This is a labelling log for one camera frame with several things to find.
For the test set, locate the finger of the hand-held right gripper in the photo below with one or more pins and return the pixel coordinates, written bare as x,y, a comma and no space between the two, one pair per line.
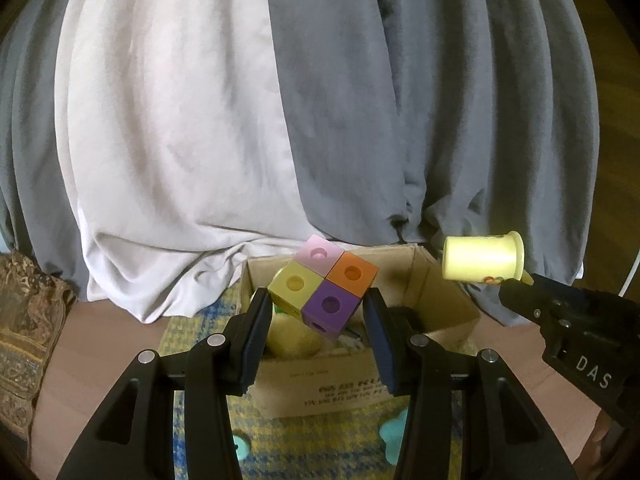
530,300

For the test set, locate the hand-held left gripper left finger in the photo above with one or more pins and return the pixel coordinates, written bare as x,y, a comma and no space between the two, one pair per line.
257,332

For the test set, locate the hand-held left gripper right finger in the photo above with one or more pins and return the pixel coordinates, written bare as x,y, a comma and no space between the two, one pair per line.
379,342

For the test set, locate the yellow plush toy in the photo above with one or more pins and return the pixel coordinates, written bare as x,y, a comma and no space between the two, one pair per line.
292,342

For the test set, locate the yellow toy cup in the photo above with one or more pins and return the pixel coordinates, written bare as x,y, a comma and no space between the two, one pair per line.
480,257

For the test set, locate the brown cardboard box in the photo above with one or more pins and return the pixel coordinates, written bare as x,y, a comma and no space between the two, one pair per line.
320,380

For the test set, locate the colourful block cube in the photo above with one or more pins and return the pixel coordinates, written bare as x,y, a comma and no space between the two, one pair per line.
325,285

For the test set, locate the teal flower toy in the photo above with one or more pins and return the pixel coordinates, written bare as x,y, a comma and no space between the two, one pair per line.
392,435

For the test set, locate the yellow and blue plaid cloth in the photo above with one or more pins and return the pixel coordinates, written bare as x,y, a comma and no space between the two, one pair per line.
270,440

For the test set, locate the grey curtain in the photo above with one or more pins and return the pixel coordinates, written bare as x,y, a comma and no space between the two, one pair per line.
30,135
450,110

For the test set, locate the pale pink curtain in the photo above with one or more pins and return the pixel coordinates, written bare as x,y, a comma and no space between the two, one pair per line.
175,135

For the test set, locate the brown paisley cloth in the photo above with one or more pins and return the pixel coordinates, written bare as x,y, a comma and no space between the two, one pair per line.
25,320

